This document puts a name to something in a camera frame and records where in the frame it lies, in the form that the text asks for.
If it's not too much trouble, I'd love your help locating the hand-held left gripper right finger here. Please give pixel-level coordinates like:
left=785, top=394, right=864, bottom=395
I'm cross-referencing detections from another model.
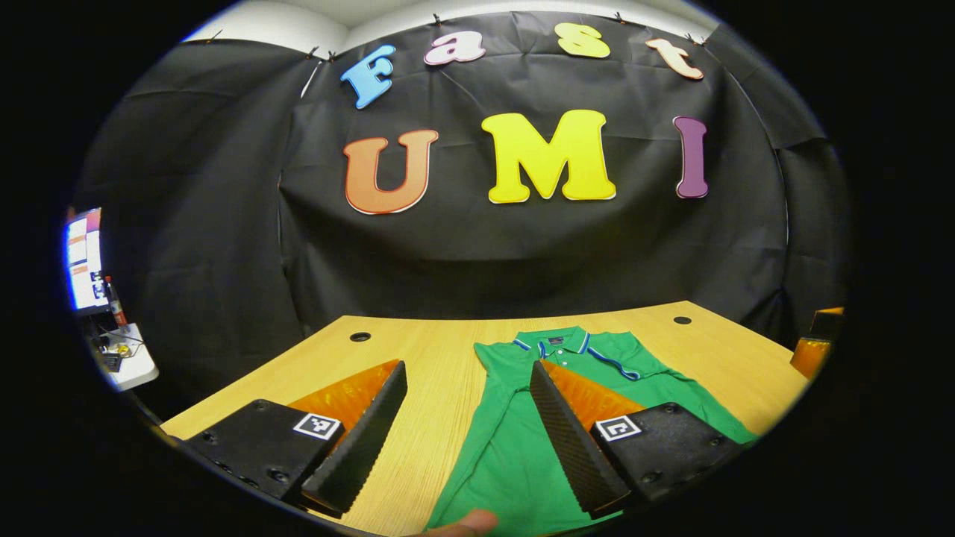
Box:
left=529, top=360, right=747, bottom=521

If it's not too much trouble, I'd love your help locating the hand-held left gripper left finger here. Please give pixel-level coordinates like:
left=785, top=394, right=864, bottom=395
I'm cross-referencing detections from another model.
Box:
left=185, top=359, right=409, bottom=519

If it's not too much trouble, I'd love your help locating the green T-shirt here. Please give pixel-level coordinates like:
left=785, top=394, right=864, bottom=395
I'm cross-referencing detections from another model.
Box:
left=425, top=325, right=760, bottom=537

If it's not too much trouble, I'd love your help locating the white side table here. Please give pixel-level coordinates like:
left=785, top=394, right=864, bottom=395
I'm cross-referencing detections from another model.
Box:
left=93, top=322, right=159, bottom=392

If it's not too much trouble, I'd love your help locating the black backdrop cloth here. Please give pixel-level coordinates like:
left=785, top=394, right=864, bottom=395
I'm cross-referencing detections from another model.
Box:
left=71, top=11, right=851, bottom=418

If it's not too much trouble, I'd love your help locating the computer monitor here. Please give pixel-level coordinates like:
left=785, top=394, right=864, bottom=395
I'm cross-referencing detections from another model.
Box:
left=63, top=207, right=109, bottom=314

